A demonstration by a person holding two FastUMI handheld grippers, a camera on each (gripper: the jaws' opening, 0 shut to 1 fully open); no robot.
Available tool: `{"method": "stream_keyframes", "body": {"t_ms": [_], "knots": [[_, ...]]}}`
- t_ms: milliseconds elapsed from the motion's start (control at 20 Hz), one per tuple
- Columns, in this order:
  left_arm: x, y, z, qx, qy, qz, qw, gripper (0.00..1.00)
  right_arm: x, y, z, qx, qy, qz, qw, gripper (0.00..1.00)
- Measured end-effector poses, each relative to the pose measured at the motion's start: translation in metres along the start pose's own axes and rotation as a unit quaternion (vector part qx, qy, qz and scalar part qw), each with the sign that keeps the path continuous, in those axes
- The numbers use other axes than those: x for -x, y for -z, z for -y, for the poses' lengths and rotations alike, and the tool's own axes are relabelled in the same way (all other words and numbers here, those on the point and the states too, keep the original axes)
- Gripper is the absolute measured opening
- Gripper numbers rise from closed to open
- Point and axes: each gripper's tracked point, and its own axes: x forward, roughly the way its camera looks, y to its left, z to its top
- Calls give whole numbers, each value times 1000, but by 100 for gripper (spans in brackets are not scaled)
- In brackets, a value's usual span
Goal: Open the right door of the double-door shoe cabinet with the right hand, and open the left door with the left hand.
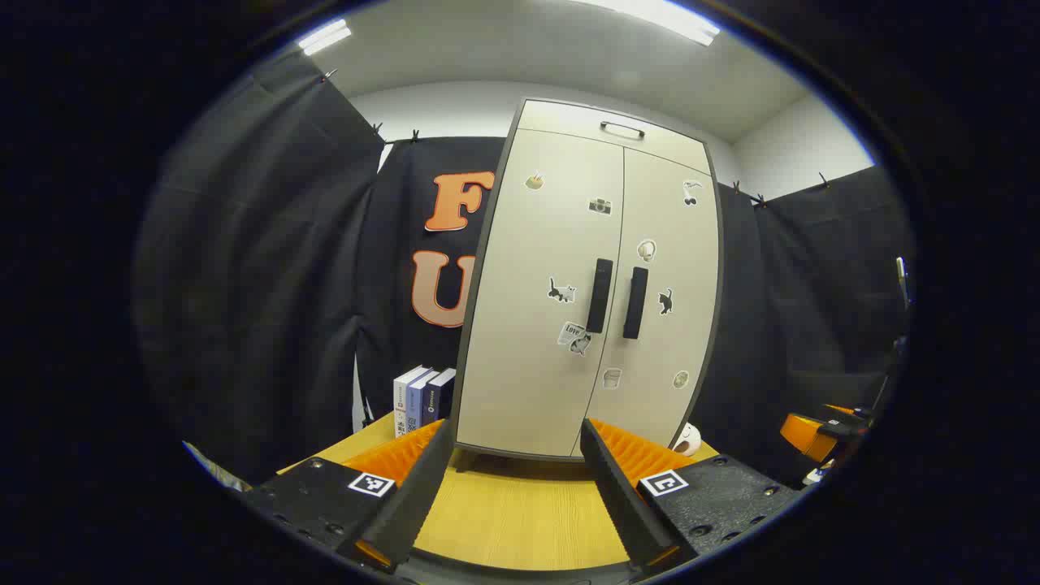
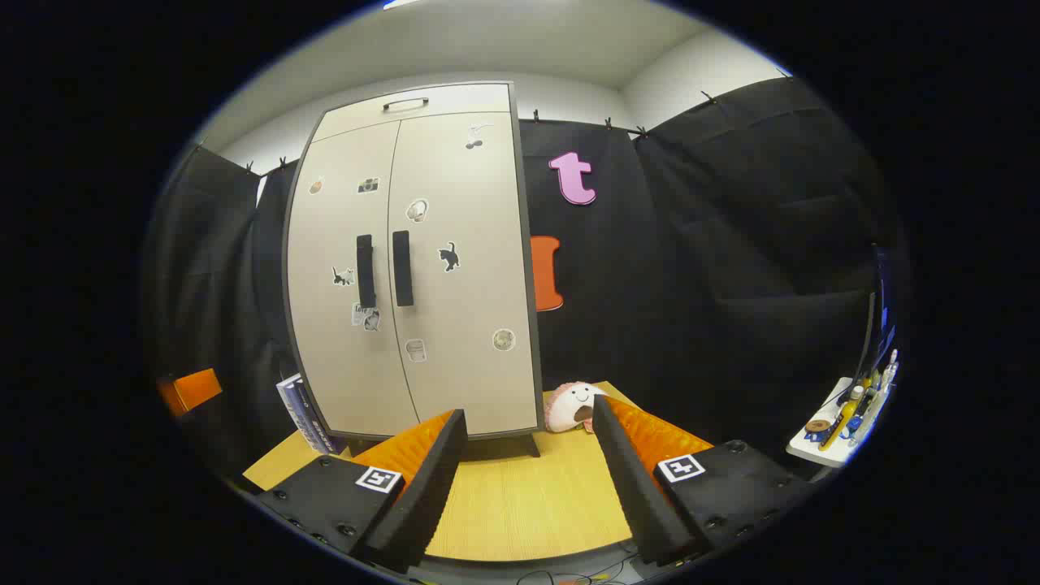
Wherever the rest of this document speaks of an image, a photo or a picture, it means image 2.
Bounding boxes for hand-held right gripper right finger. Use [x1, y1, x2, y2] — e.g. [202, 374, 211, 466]
[591, 394, 817, 567]

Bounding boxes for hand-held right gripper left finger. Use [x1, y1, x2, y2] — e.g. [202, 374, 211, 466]
[256, 409, 470, 574]

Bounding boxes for camera sticker shoe cabinet door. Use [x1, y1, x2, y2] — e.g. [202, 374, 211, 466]
[286, 120, 419, 438]

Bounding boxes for black cat sticker cabinet door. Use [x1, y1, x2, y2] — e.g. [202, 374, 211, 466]
[388, 112, 541, 436]

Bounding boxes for beige double-door shoe cabinet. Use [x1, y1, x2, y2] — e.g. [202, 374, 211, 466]
[282, 81, 545, 457]

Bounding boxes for white book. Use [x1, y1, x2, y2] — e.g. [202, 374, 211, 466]
[277, 375, 306, 444]

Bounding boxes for pink smiling plush toy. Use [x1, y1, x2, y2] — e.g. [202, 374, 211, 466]
[544, 382, 609, 434]

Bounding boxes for blue book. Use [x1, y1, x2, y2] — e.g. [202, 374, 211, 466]
[288, 378, 330, 454]

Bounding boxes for navy book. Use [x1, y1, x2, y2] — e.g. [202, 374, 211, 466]
[305, 398, 346, 456]

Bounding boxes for black backdrop cloth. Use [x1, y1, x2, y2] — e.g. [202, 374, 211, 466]
[142, 77, 911, 488]

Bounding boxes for yellow handled tool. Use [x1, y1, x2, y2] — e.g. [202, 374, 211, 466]
[819, 396, 860, 450]

